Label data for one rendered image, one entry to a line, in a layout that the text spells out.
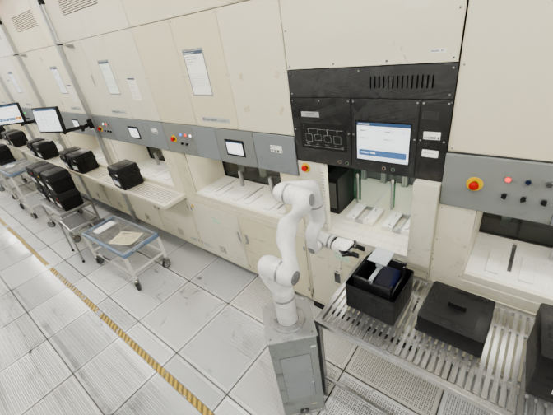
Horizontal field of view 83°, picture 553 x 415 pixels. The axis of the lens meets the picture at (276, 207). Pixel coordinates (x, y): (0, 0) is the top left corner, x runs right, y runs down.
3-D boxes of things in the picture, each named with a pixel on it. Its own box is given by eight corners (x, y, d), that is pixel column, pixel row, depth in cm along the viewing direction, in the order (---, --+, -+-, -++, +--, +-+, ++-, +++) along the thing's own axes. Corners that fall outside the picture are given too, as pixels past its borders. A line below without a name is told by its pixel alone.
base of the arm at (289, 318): (273, 336, 168) (267, 313, 159) (269, 309, 184) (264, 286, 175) (308, 329, 169) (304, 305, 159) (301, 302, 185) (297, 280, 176)
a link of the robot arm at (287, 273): (276, 277, 167) (301, 287, 157) (262, 280, 157) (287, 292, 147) (294, 184, 160) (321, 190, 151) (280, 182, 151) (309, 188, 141)
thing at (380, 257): (371, 277, 193) (372, 237, 177) (405, 291, 180) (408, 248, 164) (352, 304, 178) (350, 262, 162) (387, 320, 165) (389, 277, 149)
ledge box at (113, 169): (112, 186, 371) (103, 166, 358) (134, 177, 388) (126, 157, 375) (123, 192, 353) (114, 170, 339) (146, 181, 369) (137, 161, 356)
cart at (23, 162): (19, 208, 557) (-8, 166, 516) (47, 197, 587) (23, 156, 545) (34, 220, 510) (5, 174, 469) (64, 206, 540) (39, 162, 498)
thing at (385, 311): (367, 275, 196) (367, 254, 188) (412, 293, 180) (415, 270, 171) (345, 305, 179) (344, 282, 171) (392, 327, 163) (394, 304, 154)
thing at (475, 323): (414, 328, 160) (415, 311, 153) (432, 291, 178) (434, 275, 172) (480, 359, 142) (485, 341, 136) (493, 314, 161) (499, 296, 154)
